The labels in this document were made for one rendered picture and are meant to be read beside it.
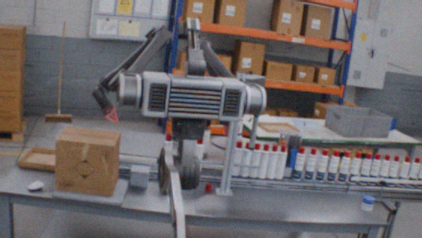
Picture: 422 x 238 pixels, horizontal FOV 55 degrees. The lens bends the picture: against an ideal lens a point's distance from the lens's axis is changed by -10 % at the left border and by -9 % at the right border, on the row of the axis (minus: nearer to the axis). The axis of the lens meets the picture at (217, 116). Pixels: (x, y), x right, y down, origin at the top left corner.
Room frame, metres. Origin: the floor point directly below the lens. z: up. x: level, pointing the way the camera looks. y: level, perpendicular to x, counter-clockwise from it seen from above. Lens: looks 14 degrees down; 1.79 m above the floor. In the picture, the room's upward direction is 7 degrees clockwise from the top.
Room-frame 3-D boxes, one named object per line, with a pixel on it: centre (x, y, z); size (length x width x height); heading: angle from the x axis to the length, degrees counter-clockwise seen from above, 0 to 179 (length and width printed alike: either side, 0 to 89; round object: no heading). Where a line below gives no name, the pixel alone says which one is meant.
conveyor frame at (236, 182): (2.40, -0.03, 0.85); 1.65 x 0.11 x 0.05; 96
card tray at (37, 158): (2.29, 0.96, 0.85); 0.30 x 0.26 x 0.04; 96
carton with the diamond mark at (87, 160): (2.04, 0.63, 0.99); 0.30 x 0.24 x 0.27; 96
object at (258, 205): (2.58, 0.11, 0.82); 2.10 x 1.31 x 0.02; 96
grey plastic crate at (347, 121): (4.24, -1.44, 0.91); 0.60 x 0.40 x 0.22; 110
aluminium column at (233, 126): (2.26, -0.09, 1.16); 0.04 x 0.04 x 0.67; 6
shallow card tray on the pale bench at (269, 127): (3.94, -0.57, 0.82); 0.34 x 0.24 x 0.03; 112
